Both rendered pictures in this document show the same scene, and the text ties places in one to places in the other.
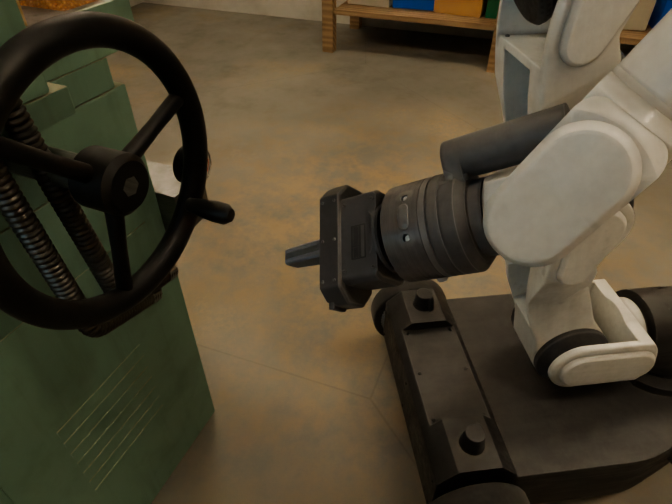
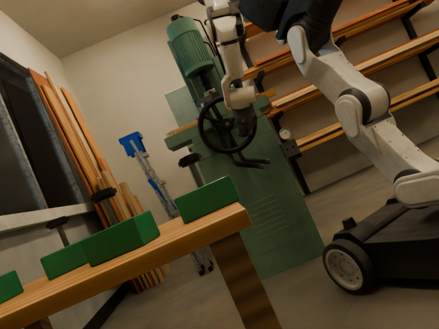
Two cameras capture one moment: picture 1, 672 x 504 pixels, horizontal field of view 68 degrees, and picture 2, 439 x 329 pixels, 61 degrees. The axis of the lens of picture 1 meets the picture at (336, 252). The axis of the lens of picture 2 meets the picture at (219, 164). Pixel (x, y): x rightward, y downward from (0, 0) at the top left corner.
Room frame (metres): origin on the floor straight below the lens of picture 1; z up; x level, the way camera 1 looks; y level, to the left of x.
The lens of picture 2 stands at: (-0.40, -1.43, 0.58)
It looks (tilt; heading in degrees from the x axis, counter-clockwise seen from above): 2 degrees up; 67
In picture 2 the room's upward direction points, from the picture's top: 24 degrees counter-clockwise
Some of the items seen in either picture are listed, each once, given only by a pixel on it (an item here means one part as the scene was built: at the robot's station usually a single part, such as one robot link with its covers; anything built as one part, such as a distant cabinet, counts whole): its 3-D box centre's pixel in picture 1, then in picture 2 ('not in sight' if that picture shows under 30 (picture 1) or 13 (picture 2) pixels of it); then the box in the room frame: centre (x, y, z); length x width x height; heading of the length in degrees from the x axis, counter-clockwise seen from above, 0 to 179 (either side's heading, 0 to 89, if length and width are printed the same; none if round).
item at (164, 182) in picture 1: (166, 197); (289, 148); (0.72, 0.29, 0.58); 0.12 x 0.08 x 0.08; 67
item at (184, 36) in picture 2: not in sight; (189, 48); (0.54, 0.53, 1.35); 0.18 x 0.18 x 0.31
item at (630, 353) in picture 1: (579, 331); (434, 181); (0.68, -0.50, 0.28); 0.21 x 0.20 x 0.13; 97
